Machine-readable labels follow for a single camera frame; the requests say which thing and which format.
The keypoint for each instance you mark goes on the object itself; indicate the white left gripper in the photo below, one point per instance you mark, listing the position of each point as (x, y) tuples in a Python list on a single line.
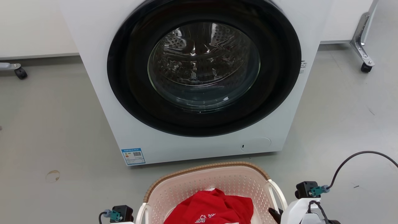
[(128, 222)]

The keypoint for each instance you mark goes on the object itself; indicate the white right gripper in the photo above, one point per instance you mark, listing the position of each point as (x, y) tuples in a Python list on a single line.
[(298, 213)]

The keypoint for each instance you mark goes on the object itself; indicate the beige plastic laundry basket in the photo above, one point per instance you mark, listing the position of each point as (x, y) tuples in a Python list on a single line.
[(186, 189)]

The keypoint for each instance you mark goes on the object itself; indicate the red printed t-shirt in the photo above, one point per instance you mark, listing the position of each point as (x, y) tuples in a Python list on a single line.
[(211, 208)]

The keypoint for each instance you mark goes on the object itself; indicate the blue energy label sticker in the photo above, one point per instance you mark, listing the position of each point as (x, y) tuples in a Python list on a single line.
[(133, 156)]

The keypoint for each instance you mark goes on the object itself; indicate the round white filter cover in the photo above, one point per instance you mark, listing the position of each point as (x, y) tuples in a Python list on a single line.
[(256, 144)]

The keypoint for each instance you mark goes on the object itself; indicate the black round washer door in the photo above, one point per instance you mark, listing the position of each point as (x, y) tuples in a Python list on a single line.
[(130, 77)]

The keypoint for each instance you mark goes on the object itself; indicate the white front-load washing machine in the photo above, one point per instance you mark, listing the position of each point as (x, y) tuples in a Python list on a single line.
[(93, 77)]

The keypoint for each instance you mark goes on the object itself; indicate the small white warning label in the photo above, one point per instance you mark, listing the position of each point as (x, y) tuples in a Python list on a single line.
[(302, 67)]

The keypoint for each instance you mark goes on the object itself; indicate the grey metal leg black caster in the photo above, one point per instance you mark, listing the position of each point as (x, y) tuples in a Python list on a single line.
[(360, 34), (18, 71)]

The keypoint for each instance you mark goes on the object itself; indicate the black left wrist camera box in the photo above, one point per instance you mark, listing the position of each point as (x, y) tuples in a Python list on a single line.
[(124, 213)]

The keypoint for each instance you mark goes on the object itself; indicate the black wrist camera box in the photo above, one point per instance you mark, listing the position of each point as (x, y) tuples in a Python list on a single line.
[(303, 189), (124, 213)]

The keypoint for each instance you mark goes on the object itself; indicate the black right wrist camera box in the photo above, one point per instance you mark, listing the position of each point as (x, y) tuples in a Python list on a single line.
[(303, 189)]

